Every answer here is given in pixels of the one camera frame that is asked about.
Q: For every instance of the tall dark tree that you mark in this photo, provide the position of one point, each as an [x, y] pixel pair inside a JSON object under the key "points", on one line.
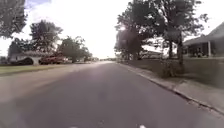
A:
{"points": [[131, 36], [173, 20]]}

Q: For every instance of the grey asphalt road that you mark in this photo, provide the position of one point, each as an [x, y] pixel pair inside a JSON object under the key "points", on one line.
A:
{"points": [[100, 96]]}

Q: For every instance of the low house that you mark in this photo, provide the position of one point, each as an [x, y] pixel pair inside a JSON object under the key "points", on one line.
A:
{"points": [[30, 55], [150, 54]]}

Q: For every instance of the red vehicle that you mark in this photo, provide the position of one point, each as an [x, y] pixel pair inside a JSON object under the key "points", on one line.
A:
{"points": [[51, 59]]}

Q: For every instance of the robot's own part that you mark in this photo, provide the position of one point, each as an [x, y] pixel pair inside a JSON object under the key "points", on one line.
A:
{"points": [[142, 126]]}

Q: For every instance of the grass verge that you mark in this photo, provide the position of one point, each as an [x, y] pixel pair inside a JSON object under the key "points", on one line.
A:
{"points": [[20, 69], [200, 68]]}

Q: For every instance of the pale concrete kerb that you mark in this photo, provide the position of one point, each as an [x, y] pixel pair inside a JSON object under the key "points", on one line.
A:
{"points": [[196, 91]]}

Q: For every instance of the house with porch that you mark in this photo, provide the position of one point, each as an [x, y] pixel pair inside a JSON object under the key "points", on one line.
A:
{"points": [[206, 43]]}

